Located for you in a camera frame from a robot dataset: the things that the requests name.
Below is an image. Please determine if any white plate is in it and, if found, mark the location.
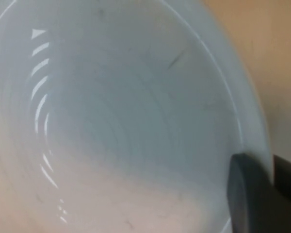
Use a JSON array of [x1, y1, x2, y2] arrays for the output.
[[0, 0, 275, 233]]

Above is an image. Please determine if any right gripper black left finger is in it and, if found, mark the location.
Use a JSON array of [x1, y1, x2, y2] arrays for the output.
[[226, 152, 291, 233]]

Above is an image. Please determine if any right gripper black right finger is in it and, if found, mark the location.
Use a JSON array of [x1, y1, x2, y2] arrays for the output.
[[273, 155, 291, 212]]

